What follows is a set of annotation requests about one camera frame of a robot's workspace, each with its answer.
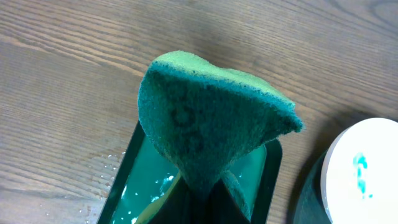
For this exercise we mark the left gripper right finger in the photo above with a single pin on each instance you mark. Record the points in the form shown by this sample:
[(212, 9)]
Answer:
[(221, 207)]

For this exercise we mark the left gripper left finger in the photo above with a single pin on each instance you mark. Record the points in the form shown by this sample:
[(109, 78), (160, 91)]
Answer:
[(176, 208)]

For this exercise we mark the green scrub sponge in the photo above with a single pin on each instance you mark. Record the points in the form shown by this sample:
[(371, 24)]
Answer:
[(202, 118)]

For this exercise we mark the white plate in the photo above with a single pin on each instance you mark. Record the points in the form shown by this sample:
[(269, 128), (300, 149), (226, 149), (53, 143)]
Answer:
[(359, 174)]

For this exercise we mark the green rectangular tray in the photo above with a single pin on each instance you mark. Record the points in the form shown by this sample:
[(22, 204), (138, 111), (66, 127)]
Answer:
[(144, 177)]

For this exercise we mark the round black tray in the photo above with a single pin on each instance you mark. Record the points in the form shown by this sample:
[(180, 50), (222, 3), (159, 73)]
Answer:
[(309, 208)]

